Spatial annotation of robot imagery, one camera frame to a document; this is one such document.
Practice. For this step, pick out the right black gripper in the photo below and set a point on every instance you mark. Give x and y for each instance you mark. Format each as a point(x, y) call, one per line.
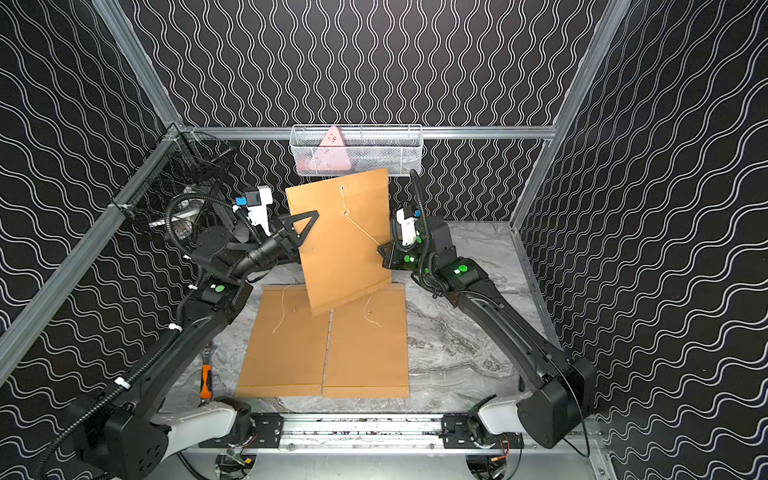
point(391, 258)

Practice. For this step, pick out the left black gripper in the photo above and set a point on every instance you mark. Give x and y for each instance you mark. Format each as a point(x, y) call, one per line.
point(287, 234)

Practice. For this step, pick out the brown file bag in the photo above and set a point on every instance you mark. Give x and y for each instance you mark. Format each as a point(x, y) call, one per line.
point(368, 350)
point(340, 259)
point(287, 348)

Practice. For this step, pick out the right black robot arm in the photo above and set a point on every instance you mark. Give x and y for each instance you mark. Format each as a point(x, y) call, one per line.
point(562, 386)

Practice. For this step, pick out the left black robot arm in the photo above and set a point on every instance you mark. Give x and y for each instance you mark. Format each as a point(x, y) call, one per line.
point(116, 429)

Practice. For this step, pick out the pink triangular board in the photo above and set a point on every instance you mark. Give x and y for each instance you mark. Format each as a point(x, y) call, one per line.
point(330, 156)

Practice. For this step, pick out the white object in black basket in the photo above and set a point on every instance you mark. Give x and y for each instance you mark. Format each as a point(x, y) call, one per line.
point(183, 217)

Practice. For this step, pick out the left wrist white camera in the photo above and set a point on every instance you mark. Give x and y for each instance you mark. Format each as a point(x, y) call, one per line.
point(254, 203)

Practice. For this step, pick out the white wire mesh basket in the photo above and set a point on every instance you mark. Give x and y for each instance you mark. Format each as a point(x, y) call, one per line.
point(398, 149)

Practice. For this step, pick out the black wire mesh basket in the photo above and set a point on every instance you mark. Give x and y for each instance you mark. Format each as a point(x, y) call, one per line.
point(197, 166)

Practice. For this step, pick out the orange handled tool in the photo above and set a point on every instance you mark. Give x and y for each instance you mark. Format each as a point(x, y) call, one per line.
point(206, 393)

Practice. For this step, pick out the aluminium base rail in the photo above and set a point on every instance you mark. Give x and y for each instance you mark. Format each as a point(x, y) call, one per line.
point(364, 433)

